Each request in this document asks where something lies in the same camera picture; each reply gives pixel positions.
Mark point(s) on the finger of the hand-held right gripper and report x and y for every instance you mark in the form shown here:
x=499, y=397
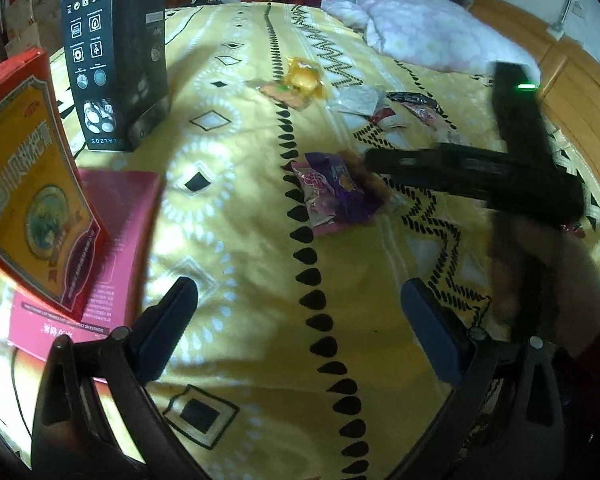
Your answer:
x=405, y=157
x=440, y=182

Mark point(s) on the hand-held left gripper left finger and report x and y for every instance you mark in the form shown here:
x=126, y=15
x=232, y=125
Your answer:
x=165, y=330

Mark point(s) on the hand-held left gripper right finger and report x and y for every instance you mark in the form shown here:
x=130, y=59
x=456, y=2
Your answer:
x=430, y=330

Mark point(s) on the small white red-square packet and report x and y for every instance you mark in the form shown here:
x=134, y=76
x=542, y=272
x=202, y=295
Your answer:
x=390, y=120

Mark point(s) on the pink floral snack packet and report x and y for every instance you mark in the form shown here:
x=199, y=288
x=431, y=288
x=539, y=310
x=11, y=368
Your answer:
x=432, y=120

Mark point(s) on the black snack packet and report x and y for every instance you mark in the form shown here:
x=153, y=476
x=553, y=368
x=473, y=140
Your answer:
x=415, y=99

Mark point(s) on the clear silver snack packet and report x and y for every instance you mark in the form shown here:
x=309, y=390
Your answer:
x=360, y=100

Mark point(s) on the purple and pink snack packet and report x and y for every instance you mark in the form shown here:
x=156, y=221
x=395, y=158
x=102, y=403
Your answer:
x=330, y=195

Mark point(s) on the person's right hand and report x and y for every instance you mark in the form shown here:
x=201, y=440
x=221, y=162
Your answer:
x=565, y=280

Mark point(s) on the wooden headboard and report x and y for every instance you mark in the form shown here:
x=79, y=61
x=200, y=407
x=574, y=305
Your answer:
x=580, y=90

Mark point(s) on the pink flat box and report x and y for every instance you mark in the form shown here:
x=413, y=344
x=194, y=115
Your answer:
x=125, y=230

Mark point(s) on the yellow printed blanket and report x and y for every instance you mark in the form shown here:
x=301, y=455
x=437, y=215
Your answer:
x=260, y=270

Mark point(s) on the gold snack packet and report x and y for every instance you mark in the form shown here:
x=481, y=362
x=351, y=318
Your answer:
x=305, y=80

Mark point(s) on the floral quilt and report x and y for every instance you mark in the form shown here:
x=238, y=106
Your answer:
x=430, y=30

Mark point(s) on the orange snack packet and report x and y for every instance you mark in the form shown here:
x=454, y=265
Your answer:
x=280, y=94

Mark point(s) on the red and yellow box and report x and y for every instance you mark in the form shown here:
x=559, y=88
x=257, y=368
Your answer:
x=30, y=185

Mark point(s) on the black shaver box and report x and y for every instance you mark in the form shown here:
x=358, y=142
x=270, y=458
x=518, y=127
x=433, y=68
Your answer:
x=115, y=60

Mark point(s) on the wall socket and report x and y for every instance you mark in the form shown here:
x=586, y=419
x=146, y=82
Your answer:
x=556, y=32

